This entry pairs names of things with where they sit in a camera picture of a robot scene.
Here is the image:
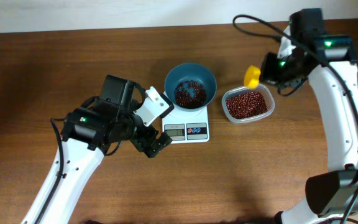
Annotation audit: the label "yellow plastic measuring scoop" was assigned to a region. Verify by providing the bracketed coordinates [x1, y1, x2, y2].
[243, 65, 261, 89]

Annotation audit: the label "blue plastic bowl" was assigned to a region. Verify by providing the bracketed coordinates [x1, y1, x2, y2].
[164, 63, 217, 112]

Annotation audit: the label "red adzuki beans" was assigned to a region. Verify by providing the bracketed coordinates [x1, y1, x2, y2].
[225, 91, 269, 119]

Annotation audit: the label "clear plastic bean container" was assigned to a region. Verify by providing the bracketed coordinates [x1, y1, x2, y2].
[222, 84, 275, 124]

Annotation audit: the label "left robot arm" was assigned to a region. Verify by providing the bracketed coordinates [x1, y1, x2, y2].
[23, 75, 174, 223]

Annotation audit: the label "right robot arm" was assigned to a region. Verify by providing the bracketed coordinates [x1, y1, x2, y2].
[260, 8, 358, 223]

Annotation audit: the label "white digital kitchen scale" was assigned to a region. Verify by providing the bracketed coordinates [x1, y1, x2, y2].
[162, 98, 211, 144]

